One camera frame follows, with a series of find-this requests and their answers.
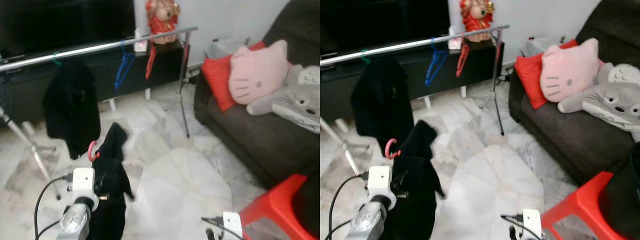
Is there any blue plastic hanger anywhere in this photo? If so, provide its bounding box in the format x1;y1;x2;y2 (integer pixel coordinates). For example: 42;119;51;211
424;37;449;88
114;40;137;91

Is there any black flat TV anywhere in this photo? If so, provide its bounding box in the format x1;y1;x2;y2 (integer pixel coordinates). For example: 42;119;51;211
0;0;137;58
320;0;451;56

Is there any red plastic stool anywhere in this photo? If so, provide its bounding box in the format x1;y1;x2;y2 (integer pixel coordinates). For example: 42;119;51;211
540;171;626;240
239;174;321;240

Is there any red plastic hanger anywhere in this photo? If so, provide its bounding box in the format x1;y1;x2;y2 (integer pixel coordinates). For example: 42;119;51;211
456;42;471;78
145;37;158;81
87;140;101;163
384;137;399;161

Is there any grey closed-eyed Totoro plush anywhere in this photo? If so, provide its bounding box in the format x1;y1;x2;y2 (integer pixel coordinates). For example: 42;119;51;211
295;64;321;86
597;62;640;86

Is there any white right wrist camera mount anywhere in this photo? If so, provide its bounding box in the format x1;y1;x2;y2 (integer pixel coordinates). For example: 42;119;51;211
221;211;244;240
521;208;543;240

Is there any grey cloth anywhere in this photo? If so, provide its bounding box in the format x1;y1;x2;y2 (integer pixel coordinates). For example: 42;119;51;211
206;37;251;60
522;36;566;58

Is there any black shirt with small logo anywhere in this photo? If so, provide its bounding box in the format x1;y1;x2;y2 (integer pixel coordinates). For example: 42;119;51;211
42;60;102;161
350;57;415;157

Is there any black garment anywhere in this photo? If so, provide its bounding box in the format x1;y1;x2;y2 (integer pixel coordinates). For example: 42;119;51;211
89;122;136;240
389;120;446;240

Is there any red laughing Buddha statue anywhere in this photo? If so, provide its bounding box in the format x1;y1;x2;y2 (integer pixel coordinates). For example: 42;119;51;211
145;0;181;45
460;0;496;43

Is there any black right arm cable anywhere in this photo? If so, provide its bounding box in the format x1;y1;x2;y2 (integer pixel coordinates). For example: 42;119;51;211
201;216;226;236
500;213;525;233

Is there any black TV console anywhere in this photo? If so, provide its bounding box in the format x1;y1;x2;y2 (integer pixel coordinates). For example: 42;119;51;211
320;40;506;123
0;42;191;126

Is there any white pink tissue box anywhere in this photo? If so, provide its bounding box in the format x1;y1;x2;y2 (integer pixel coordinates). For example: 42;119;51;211
134;30;149;53
448;30;463;51

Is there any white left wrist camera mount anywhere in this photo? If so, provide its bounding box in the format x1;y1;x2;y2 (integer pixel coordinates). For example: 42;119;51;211
70;167;100;211
366;165;398;210

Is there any grey open-eyed Totoro plush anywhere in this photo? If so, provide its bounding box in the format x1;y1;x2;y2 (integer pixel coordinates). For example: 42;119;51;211
246;82;321;135
557;80;640;143

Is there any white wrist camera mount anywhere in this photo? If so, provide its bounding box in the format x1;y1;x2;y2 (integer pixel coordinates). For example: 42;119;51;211
221;211;244;240
366;165;398;210
70;167;100;211
521;208;543;240

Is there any dark grey fabric sofa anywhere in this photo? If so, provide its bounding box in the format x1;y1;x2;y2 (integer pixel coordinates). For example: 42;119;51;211
507;0;640;186
194;0;321;188

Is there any pink cat face pillow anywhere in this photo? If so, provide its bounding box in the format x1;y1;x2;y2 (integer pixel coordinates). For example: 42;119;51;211
539;37;603;103
228;40;293;106

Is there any silver clothes rack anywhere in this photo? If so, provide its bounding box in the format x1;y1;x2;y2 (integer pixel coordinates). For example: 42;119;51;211
320;24;511;178
0;26;199;201

